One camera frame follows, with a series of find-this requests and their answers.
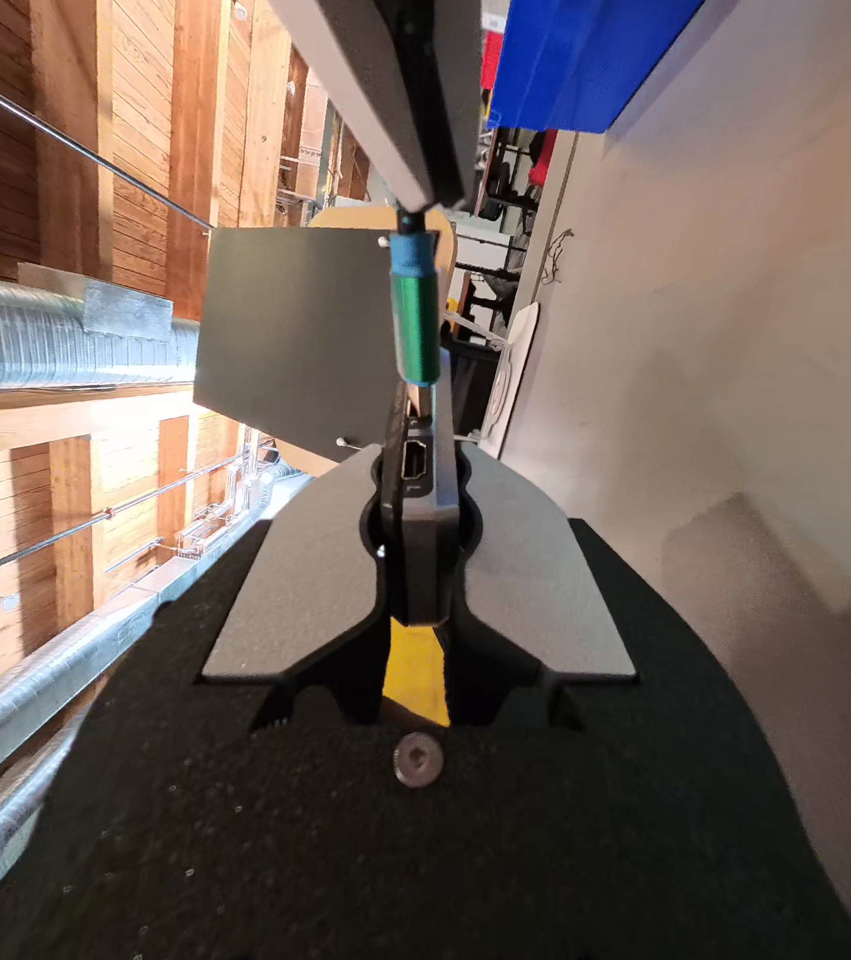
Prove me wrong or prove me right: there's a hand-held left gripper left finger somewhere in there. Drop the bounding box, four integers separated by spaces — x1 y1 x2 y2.
200 442 397 727

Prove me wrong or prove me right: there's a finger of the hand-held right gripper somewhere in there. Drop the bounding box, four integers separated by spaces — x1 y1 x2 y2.
266 0 438 217
429 0 488 213

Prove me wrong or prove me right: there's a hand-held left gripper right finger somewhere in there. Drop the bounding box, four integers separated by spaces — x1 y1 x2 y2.
451 442 637 727

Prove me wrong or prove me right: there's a large blue plastic bin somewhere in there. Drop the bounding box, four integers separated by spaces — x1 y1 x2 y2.
484 0 706 138

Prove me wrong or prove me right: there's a black HDMI switch box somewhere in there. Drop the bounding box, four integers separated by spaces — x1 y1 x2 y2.
380 382 464 627

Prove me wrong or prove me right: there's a yellow plastic bin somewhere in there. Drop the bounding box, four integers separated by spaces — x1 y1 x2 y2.
380 621 451 729

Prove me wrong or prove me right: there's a braided cable with green plug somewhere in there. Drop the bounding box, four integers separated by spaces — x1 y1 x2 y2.
388 210 443 387

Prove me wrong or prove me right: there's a thin metal ceiling rod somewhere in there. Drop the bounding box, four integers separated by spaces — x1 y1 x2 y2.
0 63 214 231

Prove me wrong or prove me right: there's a black tangled string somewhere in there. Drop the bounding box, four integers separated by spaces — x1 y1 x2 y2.
541 227 575 288

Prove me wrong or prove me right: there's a silver ceiling duct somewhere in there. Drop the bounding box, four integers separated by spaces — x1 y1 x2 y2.
0 457 314 909
0 268 202 393

